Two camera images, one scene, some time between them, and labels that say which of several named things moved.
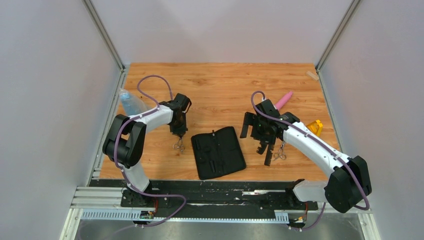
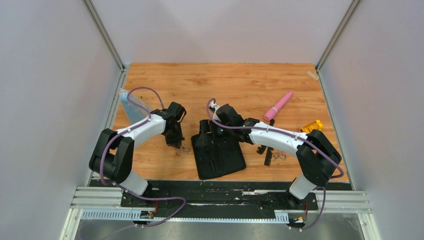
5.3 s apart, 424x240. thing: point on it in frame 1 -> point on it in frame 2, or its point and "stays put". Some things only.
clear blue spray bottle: (131, 105) stays put
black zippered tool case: (217, 154) stays put
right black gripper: (250, 119) -> (205, 127)
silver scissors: (280, 153) stays put
